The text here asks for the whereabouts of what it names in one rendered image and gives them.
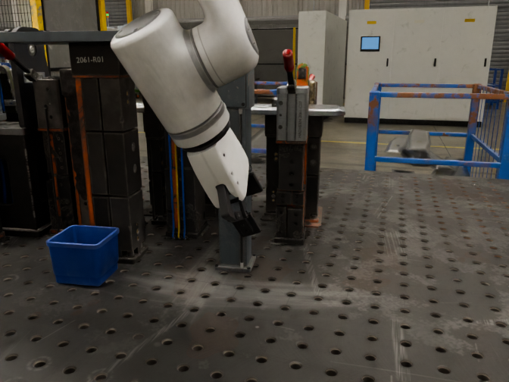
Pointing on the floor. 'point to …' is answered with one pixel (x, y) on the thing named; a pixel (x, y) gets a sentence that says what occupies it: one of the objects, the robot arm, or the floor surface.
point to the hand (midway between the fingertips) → (251, 208)
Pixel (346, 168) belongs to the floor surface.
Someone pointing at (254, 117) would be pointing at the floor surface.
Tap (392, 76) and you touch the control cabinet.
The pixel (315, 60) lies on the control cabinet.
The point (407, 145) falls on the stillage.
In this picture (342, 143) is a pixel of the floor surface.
